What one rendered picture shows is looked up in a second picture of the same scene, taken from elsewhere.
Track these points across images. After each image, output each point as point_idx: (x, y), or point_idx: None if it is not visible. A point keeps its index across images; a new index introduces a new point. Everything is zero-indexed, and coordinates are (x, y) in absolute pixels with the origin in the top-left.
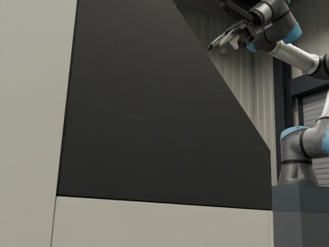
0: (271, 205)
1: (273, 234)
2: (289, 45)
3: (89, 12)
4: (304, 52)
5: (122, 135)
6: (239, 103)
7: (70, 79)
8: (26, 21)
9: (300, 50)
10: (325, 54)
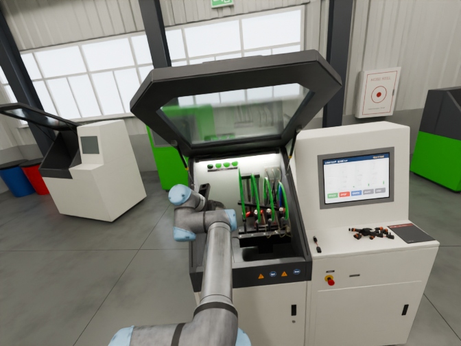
0: (193, 290)
1: (195, 299)
2: (206, 248)
3: None
4: (203, 277)
5: None
6: (188, 243)
7: None
8: None
9: (204, 269)
10: (182, 324)
